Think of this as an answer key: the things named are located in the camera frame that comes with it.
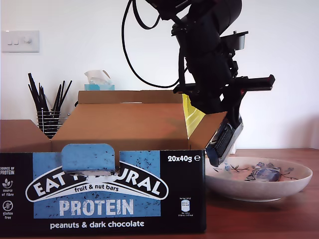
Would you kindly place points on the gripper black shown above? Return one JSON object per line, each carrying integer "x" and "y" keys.
{"x": 211, "y": 72}

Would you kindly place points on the blue snackbar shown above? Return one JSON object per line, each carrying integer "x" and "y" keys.
{"x": 219, "y": 149}
{"x": 264, "y": 175}

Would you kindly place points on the blue black snackbar carton box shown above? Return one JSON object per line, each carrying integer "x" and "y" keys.
{"x": 99, "y": 199}

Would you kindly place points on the small white carton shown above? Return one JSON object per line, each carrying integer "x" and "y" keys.
{"x": 234, "y": 149}

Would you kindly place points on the floral ceramic plate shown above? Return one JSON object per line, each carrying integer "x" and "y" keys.
{"x": 249, "y": 191}

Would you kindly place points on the teal tissue box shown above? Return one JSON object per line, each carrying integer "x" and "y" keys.
{"x": 99, "y": 87}

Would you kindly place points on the yellow paper towel pack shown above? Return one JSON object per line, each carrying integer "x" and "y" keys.
{"x": 192, "y": 119}

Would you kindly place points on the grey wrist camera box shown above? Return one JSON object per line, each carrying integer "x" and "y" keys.
{"x": 240, "y": 42}

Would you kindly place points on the white light switch plate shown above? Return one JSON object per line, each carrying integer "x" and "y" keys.
{"x": 21, "y": 41}

